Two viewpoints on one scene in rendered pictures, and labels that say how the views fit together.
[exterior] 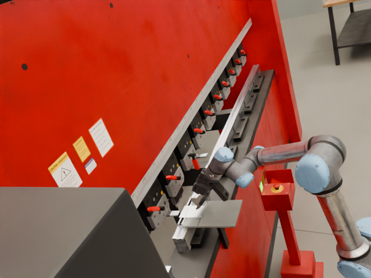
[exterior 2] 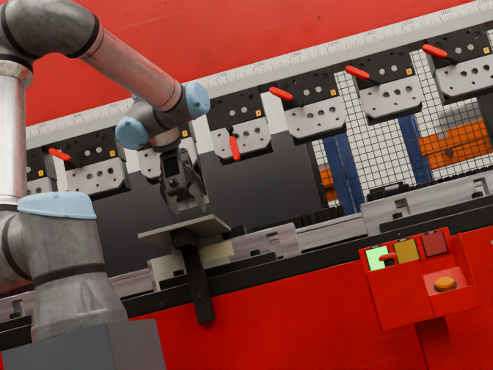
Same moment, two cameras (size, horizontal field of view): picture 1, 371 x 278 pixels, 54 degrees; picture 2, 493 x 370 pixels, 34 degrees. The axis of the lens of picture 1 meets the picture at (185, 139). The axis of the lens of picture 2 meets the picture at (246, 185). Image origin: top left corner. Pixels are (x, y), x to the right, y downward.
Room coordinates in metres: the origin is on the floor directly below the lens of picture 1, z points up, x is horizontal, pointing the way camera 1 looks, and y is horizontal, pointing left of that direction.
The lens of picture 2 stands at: (0.76, -1.86, 0.69)
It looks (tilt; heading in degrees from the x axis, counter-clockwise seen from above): 11 degrees up; 66
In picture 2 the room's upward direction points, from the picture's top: 14 degrees counter-clockwise
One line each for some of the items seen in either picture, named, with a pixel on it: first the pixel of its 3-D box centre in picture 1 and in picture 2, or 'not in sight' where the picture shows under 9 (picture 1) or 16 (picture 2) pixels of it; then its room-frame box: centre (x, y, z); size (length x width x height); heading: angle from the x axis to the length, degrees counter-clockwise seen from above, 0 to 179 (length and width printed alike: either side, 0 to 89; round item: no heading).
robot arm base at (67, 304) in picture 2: not in sight; (75, 302); (1.01, -0.55, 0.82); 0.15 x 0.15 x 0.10
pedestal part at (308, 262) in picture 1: (302, 267); not in sight; (1.72, -0.44, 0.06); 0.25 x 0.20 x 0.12; 61
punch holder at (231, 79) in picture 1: (226, 74); not in sight; (2.51, -0.44, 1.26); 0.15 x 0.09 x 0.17; 151
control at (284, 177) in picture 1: (277, 187); (416, 276); (1.73, -0.41, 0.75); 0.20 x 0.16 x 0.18; 151
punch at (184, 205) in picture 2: (176, 193); (187, 190); (1.48, 0.13, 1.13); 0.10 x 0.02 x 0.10; 151
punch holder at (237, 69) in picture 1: (232, 64); not in sight; (2.68, -0.53, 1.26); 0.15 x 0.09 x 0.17; 151
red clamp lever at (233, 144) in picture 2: (194, 161); (233, 143); (1.58, 0.00, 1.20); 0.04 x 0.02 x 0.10; 61
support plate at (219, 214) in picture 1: (212, 213); (187, 232); (1.41, 0.00, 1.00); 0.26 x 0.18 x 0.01; 61
